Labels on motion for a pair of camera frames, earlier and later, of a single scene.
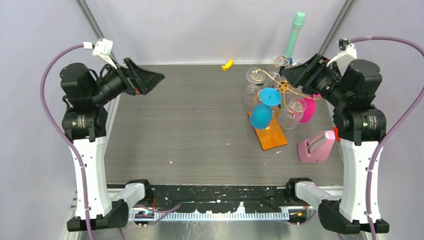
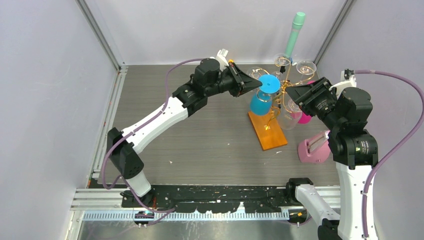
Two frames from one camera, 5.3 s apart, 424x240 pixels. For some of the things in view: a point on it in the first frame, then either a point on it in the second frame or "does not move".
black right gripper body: x=323 y=80 → x=324 y=100
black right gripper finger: x=296 y=81 → x=302 y=105
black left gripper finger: x=148 y=77 → x=248 y=81
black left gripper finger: x=147 y=87 → x=245 y=90
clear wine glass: x=279 y=60 does not move
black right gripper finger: x=297 y=71 → x=300 y=92
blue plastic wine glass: x=261 y=116 → x=261 y=100
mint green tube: x=297 y=24 does not move
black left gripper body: x=132 y=85 → x=234 y=79
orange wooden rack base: x=272 y=137 does not move
